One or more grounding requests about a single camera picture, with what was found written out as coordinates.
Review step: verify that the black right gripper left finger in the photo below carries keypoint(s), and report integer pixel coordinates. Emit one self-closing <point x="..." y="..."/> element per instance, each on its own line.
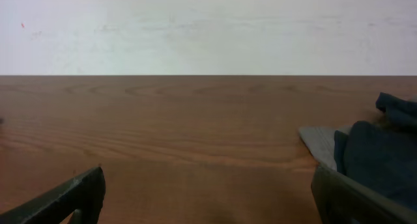
<point x="81" y="198"/>

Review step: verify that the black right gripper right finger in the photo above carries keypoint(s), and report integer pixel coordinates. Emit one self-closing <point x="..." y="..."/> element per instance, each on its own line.
<point x="340" y="199"/>

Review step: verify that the navy blue shorts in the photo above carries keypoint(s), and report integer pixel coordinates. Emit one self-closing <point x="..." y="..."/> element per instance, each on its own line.
<point x="382" y="156"/>

